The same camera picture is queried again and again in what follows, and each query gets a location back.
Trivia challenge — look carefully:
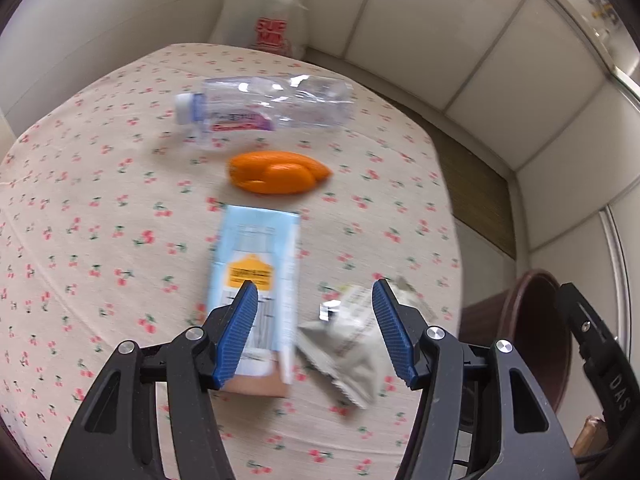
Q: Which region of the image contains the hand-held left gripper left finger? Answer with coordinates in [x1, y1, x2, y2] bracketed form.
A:
[50, 280, 260, 480]

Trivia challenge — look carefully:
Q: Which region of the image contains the clear plastic bottle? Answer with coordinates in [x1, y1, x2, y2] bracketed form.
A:
[174, 75, 356, 148]

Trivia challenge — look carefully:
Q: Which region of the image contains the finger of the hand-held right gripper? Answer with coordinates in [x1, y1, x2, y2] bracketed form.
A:
[555, 282, 603, 358]

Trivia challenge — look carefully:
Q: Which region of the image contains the grey white wrapper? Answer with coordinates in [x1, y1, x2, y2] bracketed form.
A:
[295, 277, 441, 407]

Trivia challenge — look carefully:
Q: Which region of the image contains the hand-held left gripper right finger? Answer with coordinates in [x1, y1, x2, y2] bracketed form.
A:
[371, 278, 581, 480]

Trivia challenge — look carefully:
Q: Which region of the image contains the large orange peel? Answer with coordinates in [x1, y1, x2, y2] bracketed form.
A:
[228, 150, 333, 195]

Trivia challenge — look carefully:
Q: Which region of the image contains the white cabinet with sliding rail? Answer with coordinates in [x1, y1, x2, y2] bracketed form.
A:
[515, 80, 640, 411]

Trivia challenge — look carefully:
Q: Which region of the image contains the brown floor mat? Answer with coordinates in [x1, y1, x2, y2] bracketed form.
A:
[427, 120, 518, 261]

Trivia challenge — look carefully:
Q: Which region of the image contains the white cabinet with narrow doors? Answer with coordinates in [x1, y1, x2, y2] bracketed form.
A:
[305, 0, 616, 181]

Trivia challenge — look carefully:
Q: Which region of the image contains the light blue milk carton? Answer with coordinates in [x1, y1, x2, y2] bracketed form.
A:
[206, 205, 302, 398]

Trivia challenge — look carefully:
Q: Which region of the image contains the cherry print tablecloth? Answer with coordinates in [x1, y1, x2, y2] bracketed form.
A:
[0, 42, 463, 480]

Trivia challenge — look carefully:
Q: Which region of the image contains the brown round trash bin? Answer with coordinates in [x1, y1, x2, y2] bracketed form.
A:
[460, 270, 573, 411]

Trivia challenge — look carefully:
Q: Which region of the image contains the white plastic bag red print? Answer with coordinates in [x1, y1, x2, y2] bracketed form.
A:
[209, 0, 308, 59]

